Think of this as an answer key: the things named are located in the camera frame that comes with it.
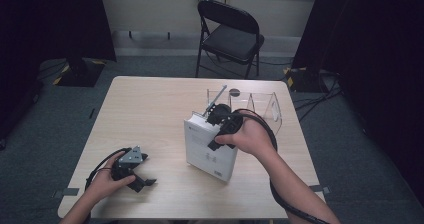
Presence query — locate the black curtain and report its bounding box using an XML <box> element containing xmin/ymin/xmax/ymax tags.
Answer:
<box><xmin>291</xmin><ymin>0</ymin><xmax>424</xmax><ymax>205</ymax></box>
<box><xmin>0</xmin><ymin>0</ymin><xmax>117</xmax><ymax>142</ymax></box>

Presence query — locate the black stand base striped tape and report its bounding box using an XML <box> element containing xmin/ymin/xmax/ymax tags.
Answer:
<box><xmin>283</xmin><ymin>66</ymin><xmax>322</xmax><ymax>93</ymax></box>
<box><xmin>53</xmin><ymin>57</ymin><xmax>107</xmax><ymax>88</ymax></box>

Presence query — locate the person's left hand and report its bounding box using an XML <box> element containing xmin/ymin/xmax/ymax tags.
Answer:
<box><xmin>85</xmin><ymin>151</ymin><xmax>137</xmax><ymax>202</ymax></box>

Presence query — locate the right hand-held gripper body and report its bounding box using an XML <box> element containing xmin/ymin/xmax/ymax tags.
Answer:
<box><xmin>203</xmin><ymin>84</ymin><xmax>244</xmax><ymax>137</ymax></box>

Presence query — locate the person's right hand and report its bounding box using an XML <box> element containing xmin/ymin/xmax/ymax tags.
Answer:
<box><xmin>214</xmin><ymin>112</ymin><xmax>278</xmax><ymax>161</ymax></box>

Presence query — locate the black folding chair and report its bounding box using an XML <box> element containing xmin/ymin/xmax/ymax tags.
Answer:
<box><xmin>194</xmin><ymin>0</ymin><xmax>266</xmax><ymax>80</ymax></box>

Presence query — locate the grey tape strip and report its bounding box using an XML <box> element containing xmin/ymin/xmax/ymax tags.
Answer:
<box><xmin>309</xmin><ymin>184</ymin><xmax>331</xmax><ymax>195</ymax></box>
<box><xmin>53</xmin><ymin>187</ymin><xmax>80</xmax><ymax>199</ymax></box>

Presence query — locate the white book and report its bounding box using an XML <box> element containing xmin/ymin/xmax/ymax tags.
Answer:
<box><xmin>183</xmin><ymin>110</ymin><xmax>239</xmax><ymax>183</ymax></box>

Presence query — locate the bundle of black floor cables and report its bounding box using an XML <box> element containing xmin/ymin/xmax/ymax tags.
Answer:
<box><xmin>293</xmin><ymin>69</ymin><xmax>344</xmax><ymax>123</ymax></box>

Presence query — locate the clear acrylic book rack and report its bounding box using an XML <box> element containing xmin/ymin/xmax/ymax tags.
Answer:
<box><xmin>205</xmin><ymin>88</ymin><xmax>283</xmax><ymax>137</ymax></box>

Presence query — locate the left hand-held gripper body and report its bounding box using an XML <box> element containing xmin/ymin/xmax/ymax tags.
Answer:
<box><xmin>110</xmin><ymin>146</ymin><xmax>145</xmax><ymax>182</ymax></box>

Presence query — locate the left hand-held gripper black cable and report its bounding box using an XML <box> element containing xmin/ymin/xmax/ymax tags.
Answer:
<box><xmin>84</xmin><ymin>147</ymin><xmax>133</xmax><ymax>192</ymax></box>

